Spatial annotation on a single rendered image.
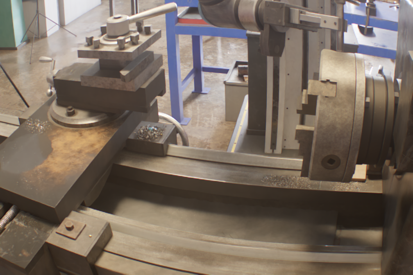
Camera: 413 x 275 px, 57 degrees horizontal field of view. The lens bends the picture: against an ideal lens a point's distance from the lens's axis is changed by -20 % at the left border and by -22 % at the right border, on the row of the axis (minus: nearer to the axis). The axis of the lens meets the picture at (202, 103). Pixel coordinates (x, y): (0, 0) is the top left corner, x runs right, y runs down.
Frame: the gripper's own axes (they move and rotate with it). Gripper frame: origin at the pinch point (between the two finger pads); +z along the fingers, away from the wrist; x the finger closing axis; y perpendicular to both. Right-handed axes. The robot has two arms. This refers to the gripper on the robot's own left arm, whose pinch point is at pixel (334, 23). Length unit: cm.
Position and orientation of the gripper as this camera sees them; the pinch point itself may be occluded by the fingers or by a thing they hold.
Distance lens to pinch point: 84.8
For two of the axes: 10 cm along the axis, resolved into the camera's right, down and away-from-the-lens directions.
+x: 7.2, -0.6, 6.9
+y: 0.9, -9.8, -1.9
